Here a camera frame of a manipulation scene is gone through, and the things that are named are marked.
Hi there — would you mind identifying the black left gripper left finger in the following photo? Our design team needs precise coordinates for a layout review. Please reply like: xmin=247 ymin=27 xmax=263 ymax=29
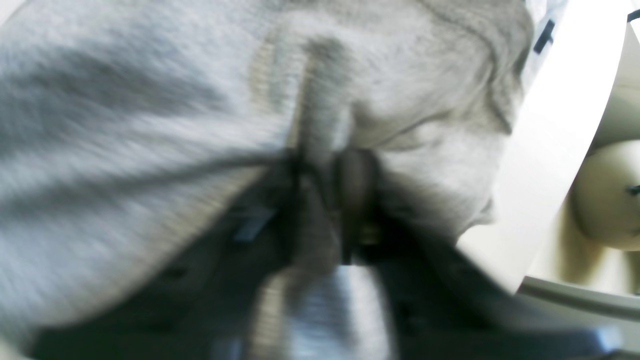
xmin=30 ymin=162 xmax=316 ymax=360

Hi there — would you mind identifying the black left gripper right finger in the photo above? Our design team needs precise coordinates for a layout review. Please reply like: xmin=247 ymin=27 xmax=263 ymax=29
xmin=336 ymin=149 xmax=621 ymax=360

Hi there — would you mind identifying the grey T-shirt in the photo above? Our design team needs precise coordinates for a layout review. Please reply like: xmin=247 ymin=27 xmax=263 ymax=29
xmin=1 ymin=0 xmax=537 ymax=360

